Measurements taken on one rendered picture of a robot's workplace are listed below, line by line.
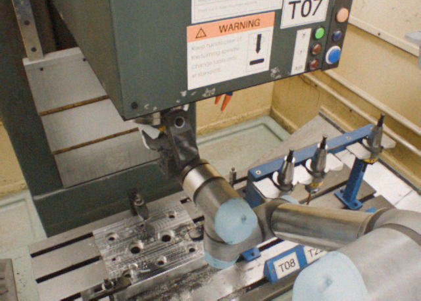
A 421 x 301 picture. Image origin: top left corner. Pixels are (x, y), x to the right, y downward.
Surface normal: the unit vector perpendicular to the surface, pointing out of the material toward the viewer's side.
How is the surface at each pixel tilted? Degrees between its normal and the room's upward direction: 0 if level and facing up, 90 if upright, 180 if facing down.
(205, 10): 90
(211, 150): 0
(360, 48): 90
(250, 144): 0
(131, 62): 90
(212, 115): 90
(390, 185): 24
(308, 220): 57
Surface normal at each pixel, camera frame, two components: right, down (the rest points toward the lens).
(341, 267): -0.21, -0.92
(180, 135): 0.46, 0.15
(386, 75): -0.88, 0.28
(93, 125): 0.47, 0.55
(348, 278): -0.08, -0.84
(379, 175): -0.35, -0.61
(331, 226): -0.86, -0.39
